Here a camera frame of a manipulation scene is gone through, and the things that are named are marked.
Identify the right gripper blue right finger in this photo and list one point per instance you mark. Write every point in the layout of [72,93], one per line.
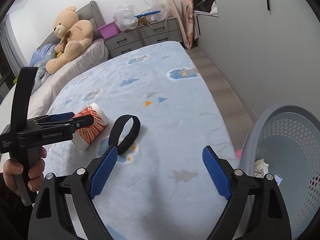
[268,218]

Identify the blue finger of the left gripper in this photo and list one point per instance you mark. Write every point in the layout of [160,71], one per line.
[80,122]
[54,117]

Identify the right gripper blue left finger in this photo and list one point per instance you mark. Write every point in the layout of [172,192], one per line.
[51,219]

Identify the red white paper cup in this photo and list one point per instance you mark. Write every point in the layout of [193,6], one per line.
[83,137]

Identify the lavender long cardboard box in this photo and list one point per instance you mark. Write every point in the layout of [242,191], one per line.
[278,179]

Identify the grey perforated trash basket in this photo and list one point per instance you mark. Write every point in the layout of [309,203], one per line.
[286,137]

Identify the beige bed sheet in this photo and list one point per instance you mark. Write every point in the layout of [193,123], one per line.
[42,99]

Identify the crumpled white tissue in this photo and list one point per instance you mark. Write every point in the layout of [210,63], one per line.
[260,168]

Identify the blue patterned pillow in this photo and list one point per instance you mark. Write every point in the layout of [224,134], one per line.
[39,59]

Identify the large beige teddy bear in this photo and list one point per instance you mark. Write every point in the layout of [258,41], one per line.
[75,37]

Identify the purple plastic storage box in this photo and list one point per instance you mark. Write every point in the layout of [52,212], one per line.
[109,30]

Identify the grey padded headboard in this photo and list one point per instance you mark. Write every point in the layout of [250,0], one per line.
[89,12]

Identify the light blue patterned blanket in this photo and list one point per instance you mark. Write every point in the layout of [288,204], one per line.
[159,188]

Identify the clear plastic bag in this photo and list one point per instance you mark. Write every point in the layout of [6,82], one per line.
[156,5]
[124,18]

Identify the blue flat stick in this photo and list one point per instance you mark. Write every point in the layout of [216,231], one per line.
[147,14]

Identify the grey drawer dresser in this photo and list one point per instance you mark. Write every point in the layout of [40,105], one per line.
[152,33]

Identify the pink folded boards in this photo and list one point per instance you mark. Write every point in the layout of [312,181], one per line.
[185,20]

